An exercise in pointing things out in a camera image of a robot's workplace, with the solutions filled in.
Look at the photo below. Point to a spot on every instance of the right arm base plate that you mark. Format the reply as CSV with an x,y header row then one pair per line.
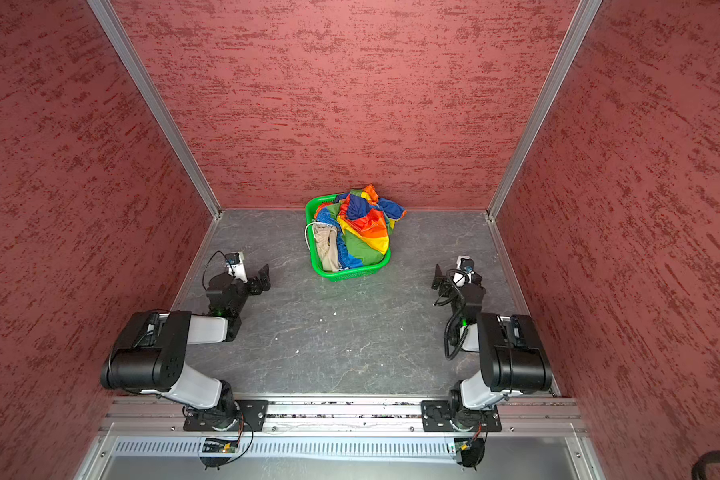
x,y
440,416

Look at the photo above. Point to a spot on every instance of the aluminium corner post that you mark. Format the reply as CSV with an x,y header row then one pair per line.
x,y
114,30
581,22

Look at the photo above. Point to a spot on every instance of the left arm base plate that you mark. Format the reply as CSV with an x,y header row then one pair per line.
x,y
250,413

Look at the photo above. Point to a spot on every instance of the right base connector board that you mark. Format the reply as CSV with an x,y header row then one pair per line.
x,y
469,454

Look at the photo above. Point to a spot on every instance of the green plastic basket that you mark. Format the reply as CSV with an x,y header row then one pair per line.
x,y
348,273

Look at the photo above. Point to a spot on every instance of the right aluminium corner post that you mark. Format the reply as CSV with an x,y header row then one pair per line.
x,y
581,22

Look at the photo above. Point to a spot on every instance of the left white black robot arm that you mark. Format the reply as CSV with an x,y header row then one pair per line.
x,y
149,355

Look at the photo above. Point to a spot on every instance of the base connector board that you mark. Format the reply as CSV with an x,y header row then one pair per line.
x,y
219,446
469,454

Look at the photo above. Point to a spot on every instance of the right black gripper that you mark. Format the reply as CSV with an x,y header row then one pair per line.
x,y
444,282

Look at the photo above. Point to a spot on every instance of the left base connector board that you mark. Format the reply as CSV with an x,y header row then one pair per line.
x,y
219,446

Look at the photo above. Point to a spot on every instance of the left aluminium corner post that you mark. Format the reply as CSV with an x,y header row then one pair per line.
x,y
114,30

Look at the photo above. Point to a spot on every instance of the aluminium front rail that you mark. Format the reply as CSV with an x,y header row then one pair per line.
x,y
360,416

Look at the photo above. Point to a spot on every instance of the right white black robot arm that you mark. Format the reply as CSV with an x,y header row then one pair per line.
x,y
512,359

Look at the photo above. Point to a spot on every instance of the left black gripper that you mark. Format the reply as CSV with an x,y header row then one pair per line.
x,y
254,283

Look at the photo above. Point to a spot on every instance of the white perforated vent strip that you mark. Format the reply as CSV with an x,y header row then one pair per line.
x,y
307,447

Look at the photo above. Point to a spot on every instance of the beige shorts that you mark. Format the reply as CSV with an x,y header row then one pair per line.
x,y
325,237

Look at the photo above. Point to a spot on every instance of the rainbow striped shorts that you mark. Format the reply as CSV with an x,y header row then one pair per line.
x,y
360,225

